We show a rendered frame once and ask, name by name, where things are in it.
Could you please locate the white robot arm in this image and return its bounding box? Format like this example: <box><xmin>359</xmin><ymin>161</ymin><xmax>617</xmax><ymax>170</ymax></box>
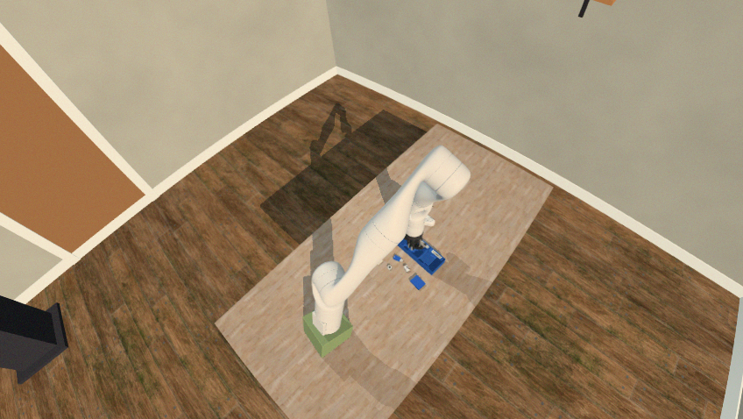
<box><xmin>312</xmin><ymin>146</ymin><xmax>471</xmax><ymax>336</ymax></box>

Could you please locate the blue rectangular block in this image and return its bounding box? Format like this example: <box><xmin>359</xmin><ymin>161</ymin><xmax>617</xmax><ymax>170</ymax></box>
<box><xmin>410</xmin><ymin>275</ymin><xmax>426</xmax><ymax>290</ymax></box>

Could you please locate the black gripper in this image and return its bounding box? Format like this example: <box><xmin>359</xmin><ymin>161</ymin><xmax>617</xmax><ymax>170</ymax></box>
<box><xmin>404</xmin><ymin>233</ymin><xmax>427</xmax><ymax>250</ymax></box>

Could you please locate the blue three-compartment bin rack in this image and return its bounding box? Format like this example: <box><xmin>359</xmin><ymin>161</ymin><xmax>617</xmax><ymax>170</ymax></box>
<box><xmin>398</xmin><ymin>239</ymin><xmax>445</xmax><ymax>275</ymax></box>

